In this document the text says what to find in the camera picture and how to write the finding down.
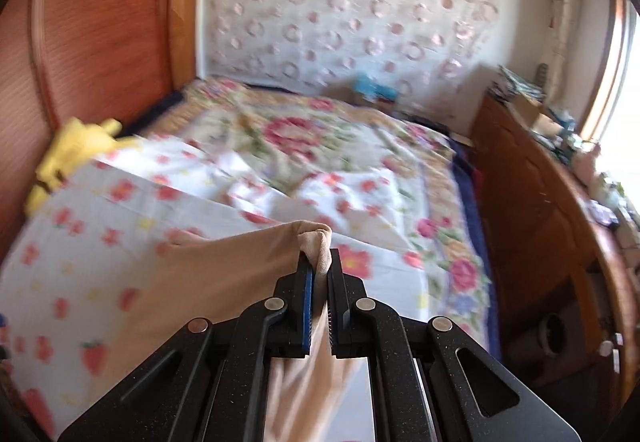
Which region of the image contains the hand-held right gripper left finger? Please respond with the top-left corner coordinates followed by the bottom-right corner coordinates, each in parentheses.
top-left (57, 249), bottom-right (316, 442)

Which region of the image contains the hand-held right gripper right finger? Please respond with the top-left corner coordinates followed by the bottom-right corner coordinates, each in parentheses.
top-left (327, 247), bottom-right (581, 442)

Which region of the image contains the beige printed t-shirt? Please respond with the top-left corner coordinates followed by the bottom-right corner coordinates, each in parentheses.
top-left (97, 219), bottom-right (376, 442)

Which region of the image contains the rose pattern quilt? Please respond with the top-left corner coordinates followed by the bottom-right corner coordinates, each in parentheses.
top-left (175, 77), bottom-right (503, 358)

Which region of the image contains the blue plastic bag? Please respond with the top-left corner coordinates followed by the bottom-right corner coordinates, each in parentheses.
top-left (355, 75), bottom-right (401, 103)

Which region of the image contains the wooden cabinet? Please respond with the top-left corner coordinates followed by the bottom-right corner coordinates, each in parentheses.
top-left (470, 92), bottom-right (640, 388)

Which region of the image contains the white floral bed sheet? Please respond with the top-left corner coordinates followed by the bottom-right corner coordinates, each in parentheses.
top-left (0, 132), bottom-right (436, 442)

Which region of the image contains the cardboard box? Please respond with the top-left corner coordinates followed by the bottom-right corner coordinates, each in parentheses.
top-left (507, 95), bottom-right (563, 135)

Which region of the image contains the yellow plush toy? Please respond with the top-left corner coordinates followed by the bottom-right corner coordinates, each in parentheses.
top-left (25, 117), bottom-right (136, 218)

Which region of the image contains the stack of papers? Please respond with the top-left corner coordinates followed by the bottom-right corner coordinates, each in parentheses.
top-left (492, 65), bottom-right (546, 100)

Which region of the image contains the white plastic jug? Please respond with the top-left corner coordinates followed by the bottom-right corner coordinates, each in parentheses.
top-left (572, 145), bottom-right (603, 183)

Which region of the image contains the wooden headboard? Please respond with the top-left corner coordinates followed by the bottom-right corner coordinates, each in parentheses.
top-left (0, 0), bottom-right (206, 243)

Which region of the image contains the window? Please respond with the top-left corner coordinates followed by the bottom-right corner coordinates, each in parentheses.
top-left (580, 0), bottom-right (640, 183)

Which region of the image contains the white wrapped pipe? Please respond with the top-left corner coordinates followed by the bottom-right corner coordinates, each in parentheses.
top-left (550, 0), bottom-right (583, 93)

